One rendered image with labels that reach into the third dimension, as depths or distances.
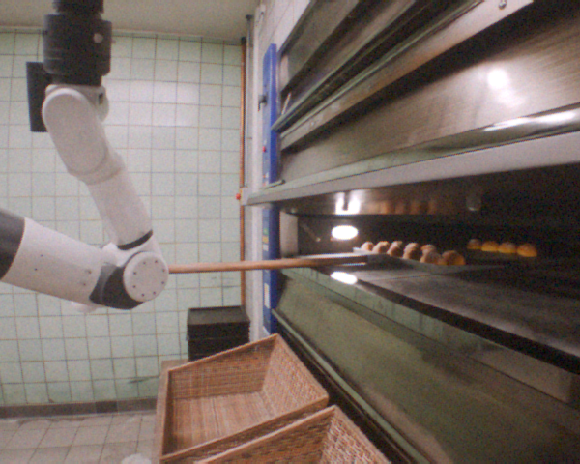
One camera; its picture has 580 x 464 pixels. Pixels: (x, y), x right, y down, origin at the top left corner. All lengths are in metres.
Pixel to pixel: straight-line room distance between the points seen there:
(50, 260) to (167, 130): 1.93
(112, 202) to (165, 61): 2.03
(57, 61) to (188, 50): 2.08
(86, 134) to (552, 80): 0.57
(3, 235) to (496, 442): 0.71
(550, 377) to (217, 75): 2.37
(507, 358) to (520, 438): 0.12
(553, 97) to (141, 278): 0.59
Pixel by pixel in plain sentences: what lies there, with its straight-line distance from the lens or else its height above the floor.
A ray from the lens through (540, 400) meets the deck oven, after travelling 0.52.
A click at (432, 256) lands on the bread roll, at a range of 1.12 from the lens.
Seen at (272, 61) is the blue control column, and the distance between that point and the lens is 1.66.
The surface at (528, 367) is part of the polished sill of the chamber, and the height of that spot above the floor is 1.16.
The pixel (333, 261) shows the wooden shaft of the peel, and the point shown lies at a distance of 1.17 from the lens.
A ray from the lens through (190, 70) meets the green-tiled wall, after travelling 2.49.
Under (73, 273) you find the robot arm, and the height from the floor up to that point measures 1.28.
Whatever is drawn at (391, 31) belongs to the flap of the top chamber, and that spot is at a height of 1.71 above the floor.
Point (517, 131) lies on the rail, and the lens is 0.33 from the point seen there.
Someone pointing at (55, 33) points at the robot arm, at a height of 1.58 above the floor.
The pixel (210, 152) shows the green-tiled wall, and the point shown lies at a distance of 2.34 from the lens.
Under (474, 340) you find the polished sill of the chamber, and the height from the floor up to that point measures 1.17.
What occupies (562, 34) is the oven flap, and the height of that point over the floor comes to 1.58.
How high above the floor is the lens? 1.36
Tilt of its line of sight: 3 degrees down
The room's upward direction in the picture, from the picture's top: straight up
